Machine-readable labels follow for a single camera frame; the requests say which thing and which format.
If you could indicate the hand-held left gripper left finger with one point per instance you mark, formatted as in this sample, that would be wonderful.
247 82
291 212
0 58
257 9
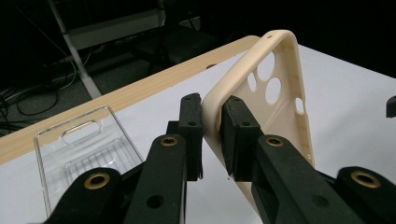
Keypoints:
165 174

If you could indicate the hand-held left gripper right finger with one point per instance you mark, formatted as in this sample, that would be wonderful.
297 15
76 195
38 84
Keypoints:
280 180

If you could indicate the beige phone case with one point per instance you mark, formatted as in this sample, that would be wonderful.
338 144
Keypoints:
224 84

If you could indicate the white board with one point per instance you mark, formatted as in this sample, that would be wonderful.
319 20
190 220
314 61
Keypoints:
342 124

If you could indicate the clear plastic packaging tray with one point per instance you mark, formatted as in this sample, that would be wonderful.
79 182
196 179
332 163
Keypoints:
81 155

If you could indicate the wooden table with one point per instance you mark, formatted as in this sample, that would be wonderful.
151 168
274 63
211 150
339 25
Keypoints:
124 96

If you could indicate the black chair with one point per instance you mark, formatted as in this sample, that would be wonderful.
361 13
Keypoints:
183 43

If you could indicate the white desk leg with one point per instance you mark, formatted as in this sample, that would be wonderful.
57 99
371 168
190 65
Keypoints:
77 62

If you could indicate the white desk crossbeam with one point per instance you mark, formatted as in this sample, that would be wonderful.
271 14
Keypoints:
118 28

